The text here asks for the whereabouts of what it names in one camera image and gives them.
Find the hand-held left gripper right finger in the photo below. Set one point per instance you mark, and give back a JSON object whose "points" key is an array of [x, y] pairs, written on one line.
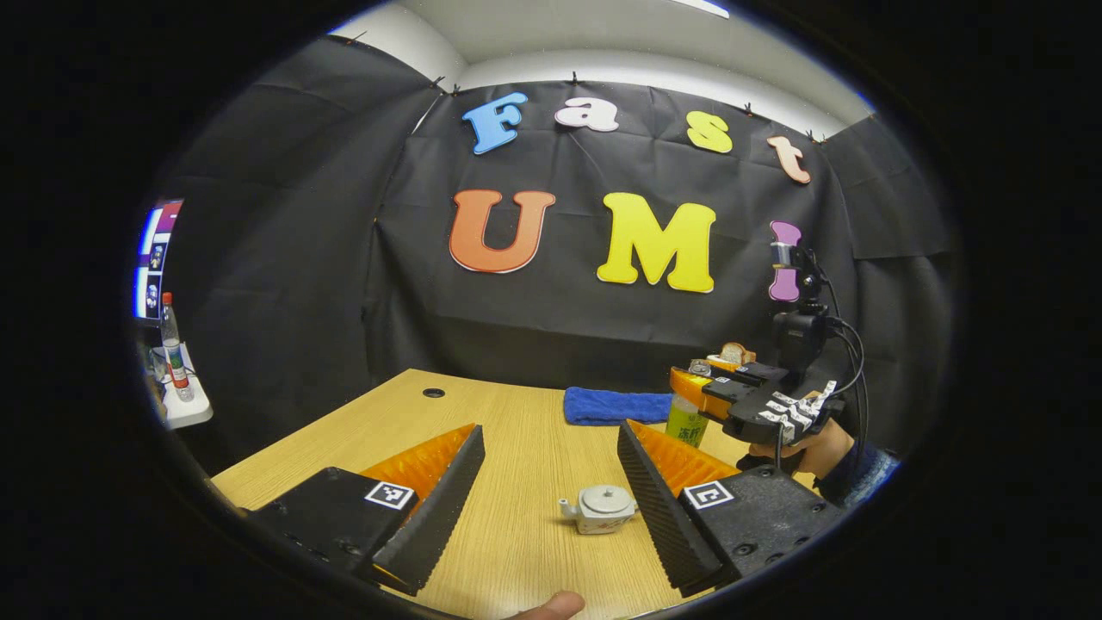
{"points": [[659, 517]]}

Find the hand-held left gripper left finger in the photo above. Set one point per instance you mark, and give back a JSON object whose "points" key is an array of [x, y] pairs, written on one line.
{"points": [[439, 517]]}

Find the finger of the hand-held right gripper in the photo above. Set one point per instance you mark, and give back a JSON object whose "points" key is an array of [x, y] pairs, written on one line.
{"points": [[758, 372], [693, 387]]}

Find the green label water bottle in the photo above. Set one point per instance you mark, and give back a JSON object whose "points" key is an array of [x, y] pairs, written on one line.
{"points": [[686, 428]]}

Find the white floral teacup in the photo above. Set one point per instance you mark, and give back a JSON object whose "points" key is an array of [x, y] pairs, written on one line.
{"points": [[594, 523]]}

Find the red cap plastic bottle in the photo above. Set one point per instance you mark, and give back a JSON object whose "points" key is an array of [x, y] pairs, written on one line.
{"points": [[175, 353]]}

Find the toast slice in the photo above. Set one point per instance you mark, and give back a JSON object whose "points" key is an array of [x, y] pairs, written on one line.
{"points": [[739, 353]]}

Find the blue towel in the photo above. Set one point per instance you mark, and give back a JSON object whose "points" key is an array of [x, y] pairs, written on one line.
{"points": [[616, 406]]}

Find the black backdrop cloth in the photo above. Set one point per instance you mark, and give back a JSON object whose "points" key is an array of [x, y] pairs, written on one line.
{"points": [[301, 327]]}

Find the white side table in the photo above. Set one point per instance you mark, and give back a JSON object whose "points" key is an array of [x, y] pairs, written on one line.
{"points": [[191, 412]]}

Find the computer monitor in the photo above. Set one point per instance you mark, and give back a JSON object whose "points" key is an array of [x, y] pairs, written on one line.
{"points": [[153, 258]]}

